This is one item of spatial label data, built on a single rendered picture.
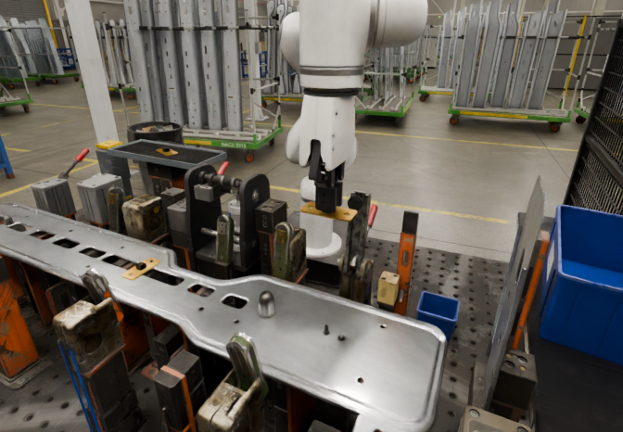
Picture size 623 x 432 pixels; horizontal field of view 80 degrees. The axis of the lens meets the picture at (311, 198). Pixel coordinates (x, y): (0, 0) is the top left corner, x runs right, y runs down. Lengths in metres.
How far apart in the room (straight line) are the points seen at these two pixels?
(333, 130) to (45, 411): 0.95
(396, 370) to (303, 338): 0.17
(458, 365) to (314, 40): 0.91
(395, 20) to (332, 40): 0.08
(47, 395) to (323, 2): 1.06
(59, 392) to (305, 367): 0.70
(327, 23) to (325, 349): 0.51
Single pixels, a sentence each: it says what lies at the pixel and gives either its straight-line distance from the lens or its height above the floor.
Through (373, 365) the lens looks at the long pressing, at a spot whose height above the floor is 1.00.
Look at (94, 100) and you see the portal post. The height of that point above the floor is 0.87.
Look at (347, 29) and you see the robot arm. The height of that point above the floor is 1.50.
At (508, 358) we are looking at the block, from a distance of 0.63.
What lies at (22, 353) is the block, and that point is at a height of 0.76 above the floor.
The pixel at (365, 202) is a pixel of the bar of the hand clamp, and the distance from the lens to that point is 0.71.
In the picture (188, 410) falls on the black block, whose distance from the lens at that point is 0.75.
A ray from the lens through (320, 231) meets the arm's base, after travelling 1.27.
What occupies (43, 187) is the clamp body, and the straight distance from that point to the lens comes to 1.43.
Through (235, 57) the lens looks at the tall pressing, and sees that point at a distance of 5.07.
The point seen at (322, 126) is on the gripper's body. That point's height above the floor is 1.39.
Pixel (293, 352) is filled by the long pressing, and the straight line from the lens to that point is 0.68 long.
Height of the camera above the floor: 1.49
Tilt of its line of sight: 24 degrees down
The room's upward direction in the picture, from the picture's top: straight up
